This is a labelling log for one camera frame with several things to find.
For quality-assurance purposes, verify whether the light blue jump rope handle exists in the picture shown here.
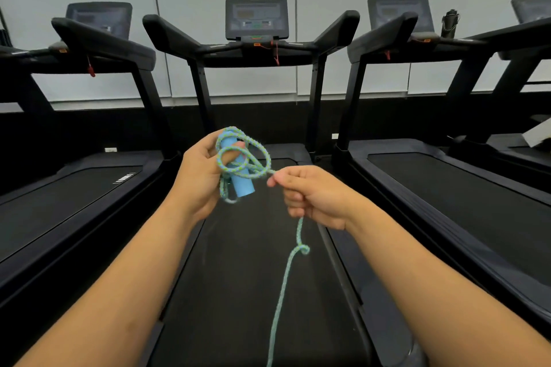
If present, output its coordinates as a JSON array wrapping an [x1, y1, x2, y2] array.
[[216, 132, 255, 199]]

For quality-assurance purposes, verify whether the teal braided jump rope cord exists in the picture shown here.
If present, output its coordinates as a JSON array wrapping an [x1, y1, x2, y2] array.
[[215, 125, 311, 367]]

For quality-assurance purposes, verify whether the person's right forearm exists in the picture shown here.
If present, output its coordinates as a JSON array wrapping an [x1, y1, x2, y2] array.
[[344, 208, 551, 367]]

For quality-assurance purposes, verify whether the person's right hand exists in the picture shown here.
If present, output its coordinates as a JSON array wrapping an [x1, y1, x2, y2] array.
[[266, 165, 360, 232]]

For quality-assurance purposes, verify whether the person's left hand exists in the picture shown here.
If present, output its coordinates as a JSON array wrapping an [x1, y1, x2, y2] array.
[[166, 129, 248, 225]]

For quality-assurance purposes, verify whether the person's left forearm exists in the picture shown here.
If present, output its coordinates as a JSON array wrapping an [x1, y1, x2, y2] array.
[[15, 201, 204, 367]]

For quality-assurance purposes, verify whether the black treadmill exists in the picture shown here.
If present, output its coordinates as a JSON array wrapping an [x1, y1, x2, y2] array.
[[0, 1, 182, 324], [141, 0, 428, 367], [447, 0, 551, 195], [332, 0, 551, 339]]

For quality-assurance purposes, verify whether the black water bottle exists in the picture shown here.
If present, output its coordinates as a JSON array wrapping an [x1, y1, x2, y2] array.
[[440, 8, 461, 39]]

